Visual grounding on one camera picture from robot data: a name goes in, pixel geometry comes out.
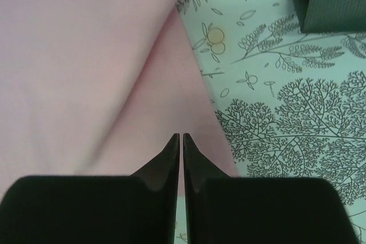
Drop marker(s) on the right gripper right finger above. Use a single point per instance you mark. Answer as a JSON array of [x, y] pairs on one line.
[[224, 209]]

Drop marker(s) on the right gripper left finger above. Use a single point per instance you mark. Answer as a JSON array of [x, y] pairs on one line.
[[140, 208]]

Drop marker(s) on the pink t shirt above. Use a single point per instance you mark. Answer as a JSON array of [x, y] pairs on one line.
[[98, 87]]

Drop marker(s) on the floral patterned table mat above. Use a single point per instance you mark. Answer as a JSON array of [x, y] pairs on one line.
[[291, 104]]

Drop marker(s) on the folded dark green t shirt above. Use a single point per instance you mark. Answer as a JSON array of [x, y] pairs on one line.
[[330, 16]]

